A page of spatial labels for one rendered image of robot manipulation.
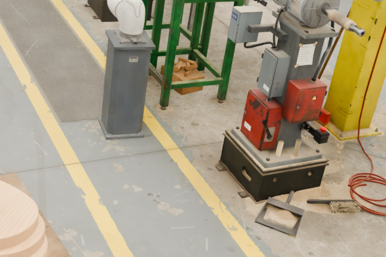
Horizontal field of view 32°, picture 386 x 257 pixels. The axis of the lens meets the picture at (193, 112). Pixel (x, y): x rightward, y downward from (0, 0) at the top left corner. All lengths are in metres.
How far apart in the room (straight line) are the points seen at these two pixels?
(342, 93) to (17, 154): 2.42
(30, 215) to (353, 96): 3.28
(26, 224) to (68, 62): 3.49
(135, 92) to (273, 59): 1.04
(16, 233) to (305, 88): 2.23
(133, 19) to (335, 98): 1.78
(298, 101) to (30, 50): 2.64
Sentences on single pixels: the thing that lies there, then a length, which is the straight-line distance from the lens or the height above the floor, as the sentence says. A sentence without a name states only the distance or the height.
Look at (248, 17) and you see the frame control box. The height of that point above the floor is 1.09.
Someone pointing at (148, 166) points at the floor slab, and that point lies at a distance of 4.40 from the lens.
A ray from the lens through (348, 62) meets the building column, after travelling 5.10.
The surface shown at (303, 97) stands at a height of 0.73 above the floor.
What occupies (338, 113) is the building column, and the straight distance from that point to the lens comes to 5.24.
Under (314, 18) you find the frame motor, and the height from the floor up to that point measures 1.19.
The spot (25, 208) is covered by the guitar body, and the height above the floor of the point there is 1.03.
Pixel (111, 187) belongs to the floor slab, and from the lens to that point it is 4.18.
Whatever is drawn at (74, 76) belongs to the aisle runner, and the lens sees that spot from 5.41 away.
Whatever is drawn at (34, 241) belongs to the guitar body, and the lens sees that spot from 2.26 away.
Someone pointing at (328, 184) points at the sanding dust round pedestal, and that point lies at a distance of 4.61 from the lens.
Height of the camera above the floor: 2.47
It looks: 29 degrees down
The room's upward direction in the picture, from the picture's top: 9 degrees clockwise
